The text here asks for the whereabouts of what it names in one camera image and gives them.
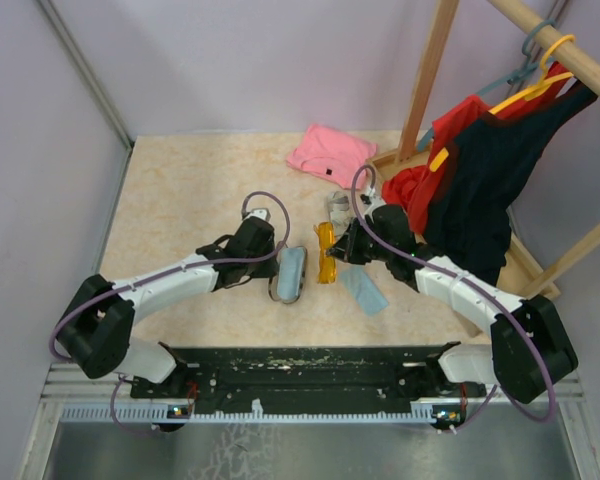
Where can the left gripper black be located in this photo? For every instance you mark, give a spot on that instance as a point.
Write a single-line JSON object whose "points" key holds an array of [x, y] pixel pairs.
{"points": [[269, 270]]}

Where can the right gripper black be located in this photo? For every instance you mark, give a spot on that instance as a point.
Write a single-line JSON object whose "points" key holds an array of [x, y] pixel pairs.
{"points": [[346, 247]]}

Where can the map print glasses case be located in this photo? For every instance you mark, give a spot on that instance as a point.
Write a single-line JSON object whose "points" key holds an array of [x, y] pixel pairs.
{"points": [[339, 211]]}

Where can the light blue cloth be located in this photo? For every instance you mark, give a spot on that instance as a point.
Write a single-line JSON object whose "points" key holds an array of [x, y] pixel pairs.
{"points": [[363, 290], [290, 273]]}

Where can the orange sunglasses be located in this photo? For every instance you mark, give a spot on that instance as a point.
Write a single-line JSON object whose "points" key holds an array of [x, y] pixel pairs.
{"points": [[327, 265]]}

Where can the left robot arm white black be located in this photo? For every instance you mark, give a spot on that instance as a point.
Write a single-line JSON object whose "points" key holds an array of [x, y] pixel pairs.
{"points": [[96, 329]]}

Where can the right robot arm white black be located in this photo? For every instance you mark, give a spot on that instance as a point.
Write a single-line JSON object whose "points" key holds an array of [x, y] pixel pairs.
{"points": [[529, 348]]}

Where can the red shirt hanging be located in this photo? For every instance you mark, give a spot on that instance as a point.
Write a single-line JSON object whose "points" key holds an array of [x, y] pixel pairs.
{"points": [[413, 188]]}

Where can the dark navy shirt hanging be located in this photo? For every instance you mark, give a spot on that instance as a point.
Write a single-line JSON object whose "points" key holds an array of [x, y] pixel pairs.
{"points": [[488, 166]]}

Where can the folded pink shirt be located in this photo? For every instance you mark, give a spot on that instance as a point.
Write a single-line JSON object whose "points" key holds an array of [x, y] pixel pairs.
{"points": [[331, 154]]}

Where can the wooden clothes rack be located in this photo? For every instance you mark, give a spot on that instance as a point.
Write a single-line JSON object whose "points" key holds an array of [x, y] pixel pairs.
{"points": [[555, 246]]}

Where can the yellow hanger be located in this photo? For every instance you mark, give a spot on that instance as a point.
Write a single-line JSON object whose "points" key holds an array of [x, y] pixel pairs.
{"points": [[535, 85]]}

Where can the teal hanger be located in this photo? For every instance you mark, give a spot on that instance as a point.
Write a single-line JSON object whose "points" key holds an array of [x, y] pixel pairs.
{"points": [[528, 66]]}

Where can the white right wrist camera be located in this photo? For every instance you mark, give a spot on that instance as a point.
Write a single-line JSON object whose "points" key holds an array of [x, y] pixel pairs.
{"points": [[371, 201]]}

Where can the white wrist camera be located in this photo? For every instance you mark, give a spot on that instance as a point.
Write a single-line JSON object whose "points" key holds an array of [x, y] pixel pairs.
{"points": [[259, 213], [371, 201]]}

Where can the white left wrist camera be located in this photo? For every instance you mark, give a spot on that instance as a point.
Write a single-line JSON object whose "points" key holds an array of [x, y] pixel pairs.
{"points": [[259, 213]]}

